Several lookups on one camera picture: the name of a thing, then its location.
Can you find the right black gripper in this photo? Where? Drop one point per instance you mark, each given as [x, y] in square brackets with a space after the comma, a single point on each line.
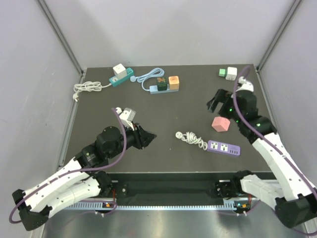
[223, 96]

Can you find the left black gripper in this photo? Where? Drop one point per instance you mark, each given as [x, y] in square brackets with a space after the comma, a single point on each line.
[142, 138]

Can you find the pink cube plug adapter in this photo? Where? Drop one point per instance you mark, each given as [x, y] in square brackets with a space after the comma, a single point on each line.
[220, 124]

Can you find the purple power strip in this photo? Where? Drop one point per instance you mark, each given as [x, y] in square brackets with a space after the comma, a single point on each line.
[223, 148]

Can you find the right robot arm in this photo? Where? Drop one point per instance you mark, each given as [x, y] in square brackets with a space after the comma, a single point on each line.
[294, 201]

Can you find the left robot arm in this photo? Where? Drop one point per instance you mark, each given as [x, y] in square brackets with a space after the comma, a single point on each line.
[81, 178]

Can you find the small green cube adapter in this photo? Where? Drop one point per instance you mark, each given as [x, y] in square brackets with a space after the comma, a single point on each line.
[222, 72]

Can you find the white cube adapter far right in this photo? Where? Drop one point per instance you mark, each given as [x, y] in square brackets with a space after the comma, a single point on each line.
[231, 73]

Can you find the orange cube adapter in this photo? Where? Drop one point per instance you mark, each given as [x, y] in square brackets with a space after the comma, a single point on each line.
[174, 82]

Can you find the light blue power strip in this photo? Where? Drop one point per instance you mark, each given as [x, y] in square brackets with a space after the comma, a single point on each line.
[154, 90]

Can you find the dark green cube adapter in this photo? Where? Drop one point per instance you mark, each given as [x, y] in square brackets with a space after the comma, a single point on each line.
[162, 83]

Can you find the white cube adapter on teal strip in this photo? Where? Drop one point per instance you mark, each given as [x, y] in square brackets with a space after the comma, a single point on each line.
[119, 71]

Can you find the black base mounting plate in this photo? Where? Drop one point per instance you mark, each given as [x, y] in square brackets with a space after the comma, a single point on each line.
[214, 189]

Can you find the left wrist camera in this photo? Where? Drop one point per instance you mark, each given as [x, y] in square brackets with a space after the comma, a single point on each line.
[126, 116]

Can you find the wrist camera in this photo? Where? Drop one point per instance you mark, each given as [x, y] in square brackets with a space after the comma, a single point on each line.
[126, 116]
[245, 85]

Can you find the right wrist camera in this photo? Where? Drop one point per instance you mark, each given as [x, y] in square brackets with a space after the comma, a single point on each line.
[245, 85]

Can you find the right aluminium frame post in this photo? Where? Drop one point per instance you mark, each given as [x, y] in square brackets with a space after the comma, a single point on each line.
[279, 33]

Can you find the aluminium frame post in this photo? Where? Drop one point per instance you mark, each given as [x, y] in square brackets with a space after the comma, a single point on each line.
[279, 33]
[59, 34]

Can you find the slotted cable duct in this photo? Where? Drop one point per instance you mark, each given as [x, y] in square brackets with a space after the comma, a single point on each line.
[226, 205]

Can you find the left aluminium frame post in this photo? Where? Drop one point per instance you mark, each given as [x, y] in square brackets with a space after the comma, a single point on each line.
[59, 34]

